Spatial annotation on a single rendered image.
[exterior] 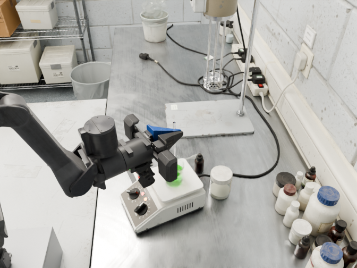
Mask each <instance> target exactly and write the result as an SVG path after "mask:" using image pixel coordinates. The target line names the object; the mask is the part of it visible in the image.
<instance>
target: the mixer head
mask: <svg viewBox="0 0 357 268"><path fill-rule="evenodd" d="M190 3H191V6H192V9H193V11H194V13H203V16H204V17H206V19H208V20H210V21H217V22H222V21H227V20H229V19H230V18H232V17H233V16H234V14H235V13H236V10H237V0H190Z"/></svg>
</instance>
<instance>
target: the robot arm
mask: <svg viewBox="0 0 357 268"><path fill-rule="evenodd" d="M123 121H124V130H125V135H126V136H127V137H128V138H129V141H126V142H125V141H124V140H123V139H120V140H118V139H117V133H116V126H115V121H114V119H113V118H112V117H110V116H107V115H98V116H93V117H91V119H89V120H88V121H87V122H86V123H85V124H84V126H83V127H82V128H79V129H78V133H79V136H80V138H81V141H82V142H81V143H79V144H78V145H77V147H76V148H75V149H74V150H73V151H72V152H71V151H69V150H66V149H65V148H64V147H63V146H62V145H61V144H60V143H59V142H58V141H57V140H56V138H55V137H54V136H53V135H52V134H51V133H50V131H49V130H48V129H47V128H46V127H45V126H44V124H43V123H42V122H41V121H40V120H39V119H38V117H37V116H36V115H35V114H34V112H33V111H32V110H31V109H30V107H29V106H28V105H27V104H26V102H25V100H24V98H23V97H21V96H20V95H17V94H13V93H5V92H1V91H0V127H10V128H11V129H13V130H14V131H15V132H16V133H17V134H18V135H19V136H20V137H21V138H22V139H23V140H24V141H25V142H26V143H27V144H28V145H29V146H30V147H31V149H32V150H33V151H34V152H35V153H36V154H37V155H38V156H39V157H40V158H41V159H42V160H43V161H44V162H45V163H46V164H47V166H48V167H50V169H51V170H52V172H53V174H54V176H55V178H56V179H57V181H58V183H59V185H60V186H61V188H62V190H63V191H64V193H65V194H66V195H67V196H68V197H70V198H73V197H79V196H83V195H85V194H86V193H87V192H88V191H89V190H90V189H91V187H92V186H94V187H98V188H100V189H102V190H105V189H106V184H105V181H106V180H109V179H111V178H113V177H115V176H117V175H119V174H122V173H124V172H126V171H130V173H134V172H136V173H137V175H138V176H139V179H138V181H139V183H140V184H141V185H142V187H143V188H146V187H149V186H151V185H152V184H153V183H155V178H154V177H153V176H154V175H155V173H154V172H153V171H152V169H151V168H150V167H151V166H152V165H153V163H152V159H153V158H154V159H155V160H156V161H157V162H158V173H159V174H160V175H161V176H162V177H163V178H164V179H165V181H167V182H173V181H174V180H176V179H177V158H176V157H175V156H174V155H173V154H172V153H171V152H170V151H169V150H170V149H171V147H172V146H173V145H174V144H175V143H176V142H177V141H178V140H179V139H180V138H181V137H182V136H183V131H182V130H181V129H176V132H173V129H171V128H161V127H154V126H150V125H149V124H148V125H147V130H145V131H144V132H141V131H140V130H139V128H137V127H136V126H135V125H136V124H138V123H139V119H138V118H137V117H136V116H135V115H134V114H129V115H127V116H126V117H125V119H124V120H123ZM4 238H8V234H7V229H6V224H5V220H4V215H3V212H2V207H1V203H0V268H9V267H10V263H11V256H12V254H11V253H8V252H7V250H6V249H5V248H3V246H4V241H5V240H4Z"/></svg>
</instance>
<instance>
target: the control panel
mask: <svg viewBox="0 0 357 268"><path fill-rule="evenodd" d="M133 188H138V189H139V190H140V194H139V196H138V198H136V199H131V198H130V197H129V194H128V193H127V192H126V191H127V190H132V189H133ZM127 190H126V191H124V192H123V193H121V196H122V198H123V201H124V203H125V206H126V208H127V210H128V212H129V214H130V217H131V219H132V221H133V223H134V226H135V227H137V226H138V225H139V224H140V223H142V222H143V221H144V220H145V219H147V218H148V217H149V216H150V215H152V214H153V213H154V212H155V211H157V210H158V208H157V206H156V204H155V202H154V201H153V199H152V197H151V195H150V193H149V191H148V189H147V188H143V187H142V185H141V184H140V183H139V181H137V182H135V183H134V184H133V185H132V186H130V187H129V188H128V189H127ZM142 192H143V193H144V195H142V194H141V193H142ZM145 198H147V200H146V201H145V200H144V199H145ZM142 202H144V203H145V204H147V206H148V209H147V212H146V213H145V214H144V215H138V214H137V213H136V212H134V209H135V208H136V207H137V206H138V205H139V204H140V203H142Z"/></svg>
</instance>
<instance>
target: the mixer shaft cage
mask: <svg viewBox="0 0 357 268"><path fill-rule="evenodd" d="M211 24H212V21H210V20H209V37H208V54H207V72H206V73H205V74H204V75H203V80H204V83H203V86H204V87H205V88H206V89H208V90H219V89H221V87H222V81H223V80H224V77H223V75H222V62H223V51H224V40H225V29H226V21H224V26H223V37H222V50H221V56H220V68H219V73H218V72H215V66H216V53H217V39H218V29H219V22H217V21H216V30H215V44H214V59H213V66H212V72H209V56H210V40H211Z"/></svg>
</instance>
